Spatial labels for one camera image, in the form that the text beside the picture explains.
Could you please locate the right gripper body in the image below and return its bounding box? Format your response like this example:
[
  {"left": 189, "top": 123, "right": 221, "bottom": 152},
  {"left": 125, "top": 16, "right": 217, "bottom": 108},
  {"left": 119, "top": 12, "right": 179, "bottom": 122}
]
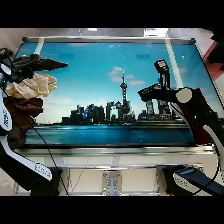
[{"left": 137, "top": 82, "right": 176, "bottom": 103}]

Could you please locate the cream shirt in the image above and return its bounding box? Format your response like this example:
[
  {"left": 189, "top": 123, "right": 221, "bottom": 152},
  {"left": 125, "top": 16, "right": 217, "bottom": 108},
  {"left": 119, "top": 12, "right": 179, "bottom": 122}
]
[{"left": 5, "top": 72, "right": 59, "bottom": 100}]

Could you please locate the red garment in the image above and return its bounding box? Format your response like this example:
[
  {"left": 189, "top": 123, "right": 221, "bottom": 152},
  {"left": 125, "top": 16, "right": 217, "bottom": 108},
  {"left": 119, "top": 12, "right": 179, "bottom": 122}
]
[{"left": 186, "top": 87, "right": 224, "bottom": 147}]

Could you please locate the dark grey garment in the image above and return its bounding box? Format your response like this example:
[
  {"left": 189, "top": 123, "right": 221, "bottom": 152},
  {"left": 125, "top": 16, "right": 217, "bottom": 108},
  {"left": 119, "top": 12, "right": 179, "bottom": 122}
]
[{"left": 12, "top": 53, "right": 70, "bottom": 73}]

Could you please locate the brown garment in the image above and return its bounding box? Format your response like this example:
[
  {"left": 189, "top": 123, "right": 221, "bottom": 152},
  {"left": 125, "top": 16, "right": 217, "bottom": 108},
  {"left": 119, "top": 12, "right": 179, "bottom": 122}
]
[{"left": 2, "top": 95, "right": 45, "bottom": 150}]

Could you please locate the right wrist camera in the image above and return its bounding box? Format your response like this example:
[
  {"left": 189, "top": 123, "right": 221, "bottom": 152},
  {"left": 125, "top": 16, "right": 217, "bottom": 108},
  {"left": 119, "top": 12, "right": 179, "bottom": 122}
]
[{"left": 153, "top": 59, "right": 172, "bottom": 88}]

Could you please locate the silver frame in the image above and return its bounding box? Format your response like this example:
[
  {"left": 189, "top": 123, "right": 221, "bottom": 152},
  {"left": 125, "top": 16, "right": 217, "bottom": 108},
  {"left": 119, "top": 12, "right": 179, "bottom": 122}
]
[{"left": 11, "top": 35, "right": 224, "bottom": 197}]

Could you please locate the black cable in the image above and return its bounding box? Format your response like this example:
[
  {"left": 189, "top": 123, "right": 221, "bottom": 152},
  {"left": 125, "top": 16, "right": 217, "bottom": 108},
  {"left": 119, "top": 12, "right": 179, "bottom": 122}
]
[{"left": 25, "top": 113, "right": 70, "bottom": 197}]

